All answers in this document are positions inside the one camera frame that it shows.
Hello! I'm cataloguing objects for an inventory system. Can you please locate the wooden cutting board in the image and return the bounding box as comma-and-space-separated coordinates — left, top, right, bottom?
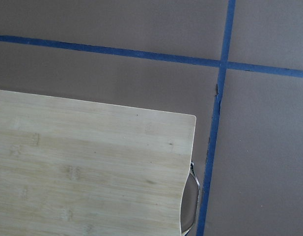
0, 90, 196, 236

